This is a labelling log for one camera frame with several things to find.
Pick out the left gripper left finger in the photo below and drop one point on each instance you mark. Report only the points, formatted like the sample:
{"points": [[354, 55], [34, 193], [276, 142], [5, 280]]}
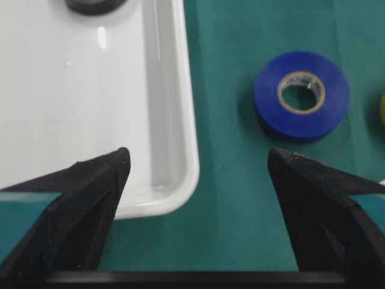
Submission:
{"points": [[60, 221]]}

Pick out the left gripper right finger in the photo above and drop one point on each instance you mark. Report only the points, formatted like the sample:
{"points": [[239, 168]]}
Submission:
{"points": [[329, 230]]}

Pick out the yellow tape roll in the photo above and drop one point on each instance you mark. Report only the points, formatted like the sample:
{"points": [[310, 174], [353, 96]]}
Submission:
{"points": [[382, 108]]}

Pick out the black tape roll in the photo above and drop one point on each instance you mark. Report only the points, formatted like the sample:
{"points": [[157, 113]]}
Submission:
{"points": [[94, 7]]}

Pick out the blue tape roll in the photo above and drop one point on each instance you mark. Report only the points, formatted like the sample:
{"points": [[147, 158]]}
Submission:
{"points": [[310, 71]]}

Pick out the green table cloth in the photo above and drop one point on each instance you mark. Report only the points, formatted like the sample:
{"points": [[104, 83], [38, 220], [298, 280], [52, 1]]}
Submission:
{"points": [[233, 220]]}

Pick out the white rectangular plastic tray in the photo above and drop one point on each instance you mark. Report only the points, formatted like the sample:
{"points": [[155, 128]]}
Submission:
{"points": [[74, 87]]}

